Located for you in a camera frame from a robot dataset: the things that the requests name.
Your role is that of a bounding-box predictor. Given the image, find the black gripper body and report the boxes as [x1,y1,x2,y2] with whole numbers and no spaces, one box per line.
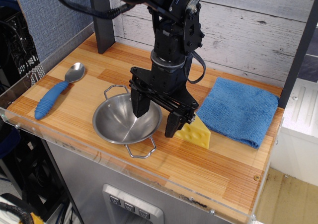
[130,51,199,121]

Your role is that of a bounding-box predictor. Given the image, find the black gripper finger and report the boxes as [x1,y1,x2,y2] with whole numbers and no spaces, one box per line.
[131,89,151,118]
[164,109,193,138]

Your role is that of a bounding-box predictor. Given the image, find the yellow toy cheese wedge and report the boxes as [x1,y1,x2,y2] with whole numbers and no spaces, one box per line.
[174,114,211,149]

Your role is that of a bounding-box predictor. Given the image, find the small steel two-handled pan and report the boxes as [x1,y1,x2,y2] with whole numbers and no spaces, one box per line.
[92,84,162,159]

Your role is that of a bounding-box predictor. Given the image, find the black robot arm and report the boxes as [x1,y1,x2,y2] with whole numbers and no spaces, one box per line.
[122,0,204,138]

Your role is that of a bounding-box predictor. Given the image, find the folded blue cloth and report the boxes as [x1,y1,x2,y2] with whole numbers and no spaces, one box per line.
[197,77,279,149]

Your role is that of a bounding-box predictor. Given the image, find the clear acrylic table guard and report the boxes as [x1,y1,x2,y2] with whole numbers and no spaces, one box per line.
[0,35,283,224]

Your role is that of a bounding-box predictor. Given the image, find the grey metal cabinet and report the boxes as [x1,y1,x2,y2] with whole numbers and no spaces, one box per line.
[47,142,227,224]

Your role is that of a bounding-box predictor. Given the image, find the silver control panel with buttons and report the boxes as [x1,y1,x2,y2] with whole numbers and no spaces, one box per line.
[102,184,164,224]

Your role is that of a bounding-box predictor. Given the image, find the white metal block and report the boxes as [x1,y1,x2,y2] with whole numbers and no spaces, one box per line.
[270,78,318,186]

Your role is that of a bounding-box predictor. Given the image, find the black equipment rack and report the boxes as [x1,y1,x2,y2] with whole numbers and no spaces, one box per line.
[0,6,39,92]

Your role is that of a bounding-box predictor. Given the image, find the yellow and black object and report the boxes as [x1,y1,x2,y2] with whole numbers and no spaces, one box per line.
[0,202,45,224]

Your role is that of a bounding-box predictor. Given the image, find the blue handled metal spoon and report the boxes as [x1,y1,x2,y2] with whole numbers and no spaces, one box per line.
[34,62,85,120]

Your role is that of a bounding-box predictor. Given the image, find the dark grey left post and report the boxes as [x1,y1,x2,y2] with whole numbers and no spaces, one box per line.
[90,0,115,54]

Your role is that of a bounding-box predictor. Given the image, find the dark grey post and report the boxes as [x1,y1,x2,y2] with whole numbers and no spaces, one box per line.
[278,0,318,109]
[90,0,115,54]

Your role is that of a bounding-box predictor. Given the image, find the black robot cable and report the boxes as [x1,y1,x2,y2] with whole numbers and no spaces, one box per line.
[44,0,135,19]

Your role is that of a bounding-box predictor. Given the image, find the dark grey right post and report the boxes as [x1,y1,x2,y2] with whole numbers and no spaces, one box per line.
[278,0,318,109]

